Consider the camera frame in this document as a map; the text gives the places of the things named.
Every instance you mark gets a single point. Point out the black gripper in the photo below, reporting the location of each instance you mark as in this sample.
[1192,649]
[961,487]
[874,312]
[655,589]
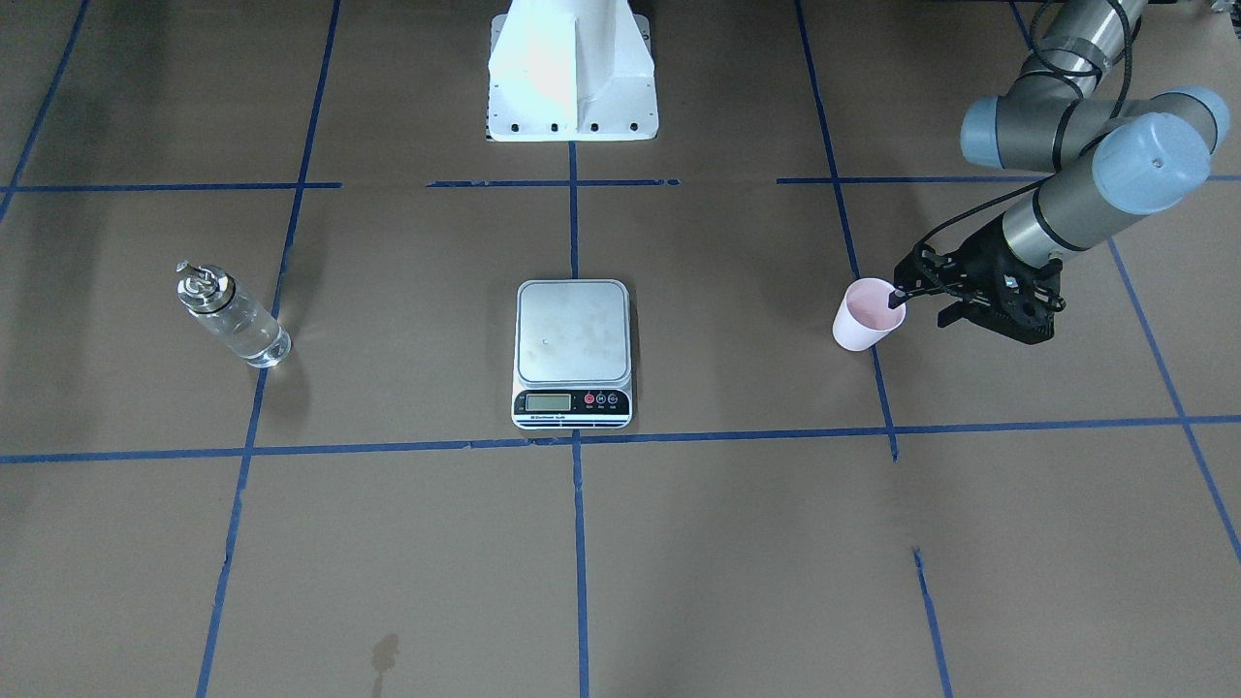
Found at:
[979,261]

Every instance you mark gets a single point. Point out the pink plastic cup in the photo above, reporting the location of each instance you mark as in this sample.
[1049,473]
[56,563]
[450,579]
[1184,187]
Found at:
[864,316]

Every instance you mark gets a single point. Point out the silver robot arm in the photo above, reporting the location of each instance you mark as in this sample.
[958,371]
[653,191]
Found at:
[1105,164]

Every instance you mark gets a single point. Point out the digital kitchen scale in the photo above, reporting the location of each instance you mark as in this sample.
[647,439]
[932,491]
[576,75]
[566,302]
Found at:
[572,365]

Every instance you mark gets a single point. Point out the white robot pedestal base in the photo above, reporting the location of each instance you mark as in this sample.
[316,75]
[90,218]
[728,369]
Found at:
[571,71]

